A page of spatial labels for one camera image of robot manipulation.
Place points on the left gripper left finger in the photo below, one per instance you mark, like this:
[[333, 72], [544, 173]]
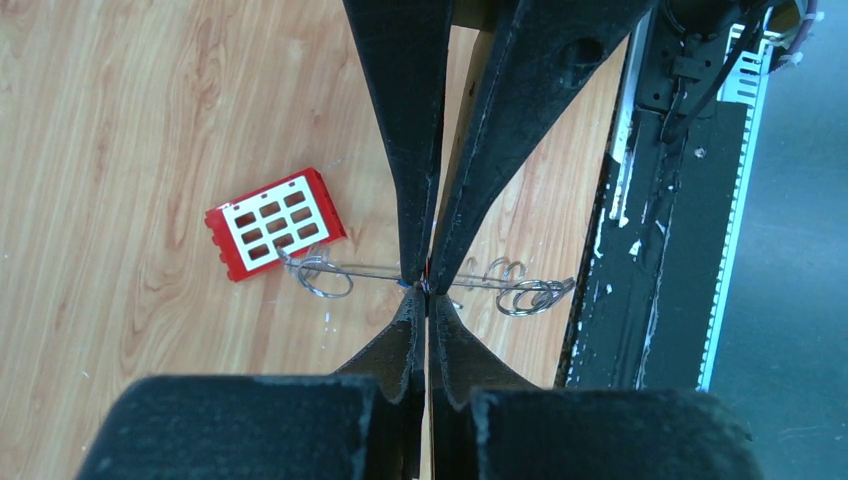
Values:
[[362, 421]]

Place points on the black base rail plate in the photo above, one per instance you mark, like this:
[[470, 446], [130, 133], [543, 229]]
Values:
[[648, 278]]

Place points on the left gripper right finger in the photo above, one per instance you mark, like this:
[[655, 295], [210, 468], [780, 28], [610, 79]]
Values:
[[488, 422]]

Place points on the white slotted cable duct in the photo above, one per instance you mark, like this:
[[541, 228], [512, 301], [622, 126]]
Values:
[[747, 85]]

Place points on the red window toy block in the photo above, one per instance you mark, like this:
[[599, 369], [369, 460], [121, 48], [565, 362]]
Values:
[[259, 230]]

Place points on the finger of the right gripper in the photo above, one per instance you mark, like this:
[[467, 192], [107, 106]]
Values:
[[540, 56], [403, 49]]

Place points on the grey metal keyring disc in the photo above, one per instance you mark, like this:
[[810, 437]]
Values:
[[515, 293]]

